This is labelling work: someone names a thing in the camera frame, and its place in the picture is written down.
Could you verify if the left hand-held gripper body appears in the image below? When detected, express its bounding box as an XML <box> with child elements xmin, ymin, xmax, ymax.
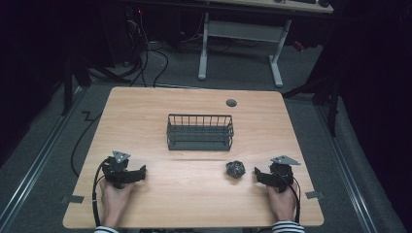
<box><xmin>101</xmin><ymin>150</ymin><xmax>134</xmax><ymax>190</ymax></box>

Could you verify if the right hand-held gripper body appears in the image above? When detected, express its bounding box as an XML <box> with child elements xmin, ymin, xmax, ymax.
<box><xmin>265</xmin><ymin>154</ymin><xmax>302</xmax><ymax>194</ymax></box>

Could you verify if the black ball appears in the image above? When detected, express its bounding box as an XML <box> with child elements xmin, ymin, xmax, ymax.
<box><xmin>225</xmin><ymin>160</ymin><xmax>247</xmax><ymax>180</ymax></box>

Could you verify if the dark grey wire basket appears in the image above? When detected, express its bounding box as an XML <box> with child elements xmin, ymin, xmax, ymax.
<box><xmin>165</xmin><ymin>113</ymin><xmax>235</xmax><ymax>151</ymax></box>

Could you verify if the person's right hand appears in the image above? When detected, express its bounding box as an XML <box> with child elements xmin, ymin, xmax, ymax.
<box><xmin>266</xmin><ymin>182</ymin><xmax>299</xmax><ymax>223</ymax></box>

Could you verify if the person's left hand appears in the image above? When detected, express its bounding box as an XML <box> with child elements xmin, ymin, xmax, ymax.
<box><xmin>99</xmin><ymin>179</ymin><xmax>134</xmax><ymax>228</ymax></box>

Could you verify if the grey tape piece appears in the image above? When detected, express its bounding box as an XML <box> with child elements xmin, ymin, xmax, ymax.
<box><xmin>60</xmin><ymin>194</ymin><xmax>86</xmax><ymax>205</ymax></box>
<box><xmin>304</xmin><ymin>190</ymin><xmax>325</xmax><ymax>200</ymax></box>

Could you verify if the black metal stand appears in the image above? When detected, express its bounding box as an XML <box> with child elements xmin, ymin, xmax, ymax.
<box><xmin>281</xmin><ymin>72</ymin><xmax>343</xmax><ymax>138</ymax></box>
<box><xmin>60</xmin><ymin>52</ymin><xmax>93</xmax><ymax>117</ymax></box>

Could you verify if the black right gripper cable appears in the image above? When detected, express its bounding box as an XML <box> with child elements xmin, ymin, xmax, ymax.
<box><xmin>274</xmin><ymin>170</ymin><xmax>302</xmax><ymax>224</ymax></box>

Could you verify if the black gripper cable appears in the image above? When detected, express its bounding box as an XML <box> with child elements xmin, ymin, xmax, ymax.
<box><xmin>274</xmin><ymin>170</ymin><xmax>302</xmax><ymax>224</ymax></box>
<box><xmin>90</xmin><ymin>157</ymin><xmax>112</xmax><ymax>227</ymax></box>

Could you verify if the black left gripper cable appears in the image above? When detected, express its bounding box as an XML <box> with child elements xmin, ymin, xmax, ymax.
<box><xmin>90</xmin><ymin>157</ymin><xmax>112</xmax><ymax>227</ymax></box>

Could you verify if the black floor cable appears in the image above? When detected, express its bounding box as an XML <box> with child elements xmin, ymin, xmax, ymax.
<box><xmin>70</xmin><ymin>111</ymin><xmax>103</xmax><ymax>178</ymax></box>

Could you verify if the metal floor rail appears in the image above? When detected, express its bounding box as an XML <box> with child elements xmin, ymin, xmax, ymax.
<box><xmin>314</xmin><ymin>104</ymin><xmax>379</xmax><ymax>233</ymax></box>
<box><xmin>0</xmin><ymin>86</ymin><xmax>89</xmax><ymax>229</ymax></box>

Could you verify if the bundle of black floor cables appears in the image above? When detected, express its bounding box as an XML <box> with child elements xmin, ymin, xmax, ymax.
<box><xmin>124</xmin><ymin>17</ymin><xmax>170</xmax><ymax>88</ymax></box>

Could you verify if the white metal frame desk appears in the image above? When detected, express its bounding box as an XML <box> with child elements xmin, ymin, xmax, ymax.
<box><xmin>197</xmin><ymin>0</ymin><xmax>335</xmax><ymax>88</ymax></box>

